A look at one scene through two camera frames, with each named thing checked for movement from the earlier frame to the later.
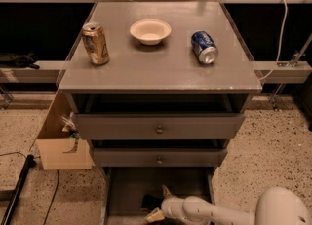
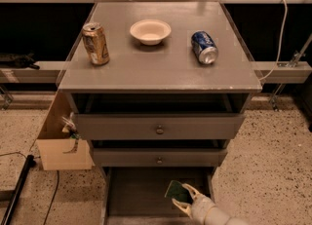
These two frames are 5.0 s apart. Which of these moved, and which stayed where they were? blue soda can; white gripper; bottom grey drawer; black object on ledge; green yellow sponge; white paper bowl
Moved: white gripper; green yellow sponge
Stayed: black object on ledge; bottom grey drawer; blue soda can; white paper bowl
